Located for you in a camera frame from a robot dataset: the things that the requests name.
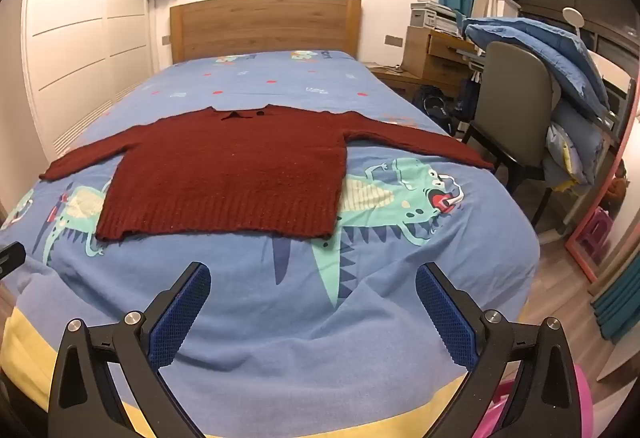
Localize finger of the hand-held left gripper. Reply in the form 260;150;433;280
0;242;27;277

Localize wooden nightstand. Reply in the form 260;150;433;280
365;62;426;101

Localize light blue folded bedding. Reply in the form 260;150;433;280
542;95;617;193

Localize dark red knitted sweater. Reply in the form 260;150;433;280
39;104;496;243

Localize pink plastic object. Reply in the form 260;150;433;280
492;363;593;438

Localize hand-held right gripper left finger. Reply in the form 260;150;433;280
46;261;212;438

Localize grey chair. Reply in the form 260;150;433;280
460;40;563;229

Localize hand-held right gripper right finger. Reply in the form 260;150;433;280
415;262;583;438

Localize bed with blue dinosaur sheet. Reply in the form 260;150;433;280
0;48;542;438

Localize white printer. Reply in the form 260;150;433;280
410;1;463;36

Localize white round lamp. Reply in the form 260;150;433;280
562;6;585;38

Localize wooden headboard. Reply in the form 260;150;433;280
169;0;362;66

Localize blue quilt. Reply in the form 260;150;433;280
462;15;613;119

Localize white wardrobe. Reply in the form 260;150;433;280
20;0;163;163

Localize wooden desk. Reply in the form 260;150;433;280
401;25;488;98

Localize black backpack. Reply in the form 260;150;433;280
412;85;458;136

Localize pink framed mirror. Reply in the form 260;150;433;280
565;78;640;283

